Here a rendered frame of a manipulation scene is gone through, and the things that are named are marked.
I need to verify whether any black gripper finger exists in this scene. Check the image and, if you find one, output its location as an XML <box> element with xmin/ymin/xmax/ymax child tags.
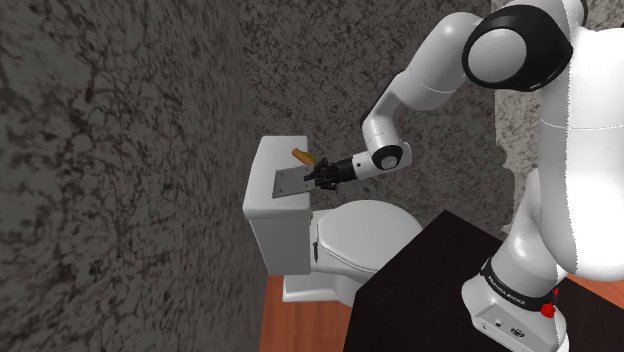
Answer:
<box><xmin>304</xmin><ymin>157</ymin><xmax>331</xmax><ymax>179</ymax></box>
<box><xmin>303</xmin><ymin>176</ymin><xmax>339</xmax><ymax>192</ymax></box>

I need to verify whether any orange hot dog toy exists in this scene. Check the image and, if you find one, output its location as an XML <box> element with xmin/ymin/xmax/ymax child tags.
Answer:
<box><xmin>291</xmin><ymin>147</ymin><xmax>316</xmax><ymax>166</ymax></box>

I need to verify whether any grey flat tablet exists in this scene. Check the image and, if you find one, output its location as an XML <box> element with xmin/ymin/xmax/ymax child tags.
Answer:
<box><xmin>271</xmin><ymin>165</ymin><xmax>313</xmax><ymax>200</ymax></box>

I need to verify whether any white toilet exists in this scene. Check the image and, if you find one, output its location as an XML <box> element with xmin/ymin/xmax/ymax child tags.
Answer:
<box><xmin>242</xmin><ymin>135</ymin><xmax>424</xmax><ymax>309</ymax></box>

